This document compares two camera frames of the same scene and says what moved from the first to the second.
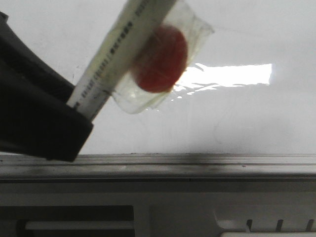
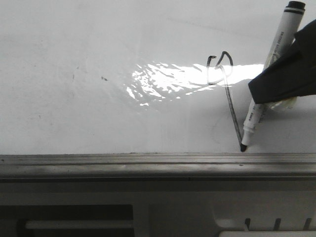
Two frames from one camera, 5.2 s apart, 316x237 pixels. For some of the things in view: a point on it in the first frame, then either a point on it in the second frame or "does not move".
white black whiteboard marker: x=137 y=24 to x=287 y=31
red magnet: x=157 y=71 to x=281 y=104
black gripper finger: x=35 y=119 to x=291 y=73
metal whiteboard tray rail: x=161 y=168 does not move
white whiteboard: x=251 y=90 does not move
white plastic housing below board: x=157 y=208 does not move
